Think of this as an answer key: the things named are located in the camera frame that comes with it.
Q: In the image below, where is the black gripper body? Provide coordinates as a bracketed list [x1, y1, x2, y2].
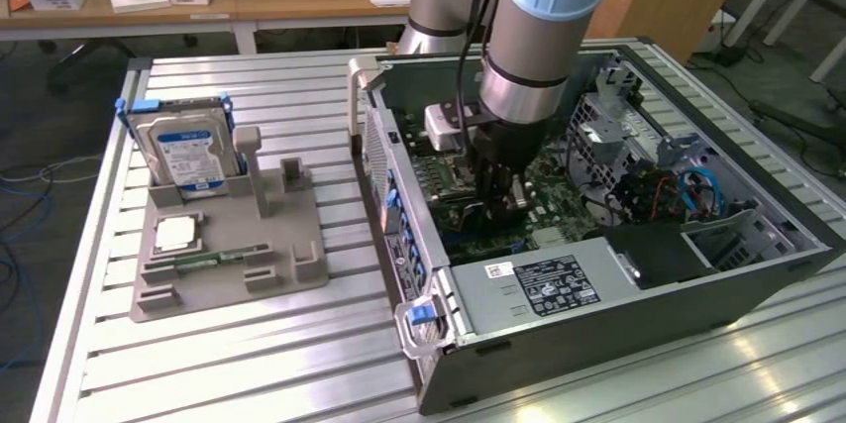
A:
[467, 118, 542, 175]

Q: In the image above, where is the green motherboard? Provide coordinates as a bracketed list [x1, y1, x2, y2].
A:
[395, 110, 597, 265]

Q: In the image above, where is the silver metal drive cage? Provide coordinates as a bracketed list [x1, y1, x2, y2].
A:
[566, 58, 704, 181]

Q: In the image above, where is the grey power supply unit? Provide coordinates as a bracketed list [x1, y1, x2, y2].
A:
[449, 237, 646, 335]

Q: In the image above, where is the black open PC case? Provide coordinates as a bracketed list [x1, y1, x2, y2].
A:
[347, 44, 846, 417]

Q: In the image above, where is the silver disk bay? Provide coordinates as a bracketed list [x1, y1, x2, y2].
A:
[680, 209, 794, 273]

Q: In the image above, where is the white floor power box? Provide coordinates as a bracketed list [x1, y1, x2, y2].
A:
[704, 11, 740, 55]

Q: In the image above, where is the green RAM stick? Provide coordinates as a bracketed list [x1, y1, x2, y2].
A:
[173, 250, 253, 270]

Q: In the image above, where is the black stand foot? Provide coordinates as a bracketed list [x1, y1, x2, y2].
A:
[750, 95, 846, 152]

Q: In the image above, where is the grey plastic parts rack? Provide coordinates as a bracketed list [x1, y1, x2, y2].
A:
[130, 125, 331, 325]

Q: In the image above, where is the silver CPU chip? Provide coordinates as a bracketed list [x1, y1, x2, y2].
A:
[153, 217, 205, 252]

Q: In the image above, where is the black office chair base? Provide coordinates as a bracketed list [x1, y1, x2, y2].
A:
[39, 39, 134, 95]

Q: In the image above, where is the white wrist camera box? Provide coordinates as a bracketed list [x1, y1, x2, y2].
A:
[422, 103, 482, 155]

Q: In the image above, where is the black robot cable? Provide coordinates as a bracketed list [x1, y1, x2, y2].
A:
[454, 0, 498, 166]

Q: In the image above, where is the red wire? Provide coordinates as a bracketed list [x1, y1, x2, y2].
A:
[650, 177, 682, 221]

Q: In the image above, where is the blue wire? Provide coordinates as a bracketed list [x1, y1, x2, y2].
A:
[680, 164, 729, 219]

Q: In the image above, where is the hard disk with blue bracket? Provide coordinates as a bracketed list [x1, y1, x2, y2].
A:
[115, 93, 250, 204]

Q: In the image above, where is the grey floor cable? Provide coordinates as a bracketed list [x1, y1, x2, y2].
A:
[0, 155, 101, 184]

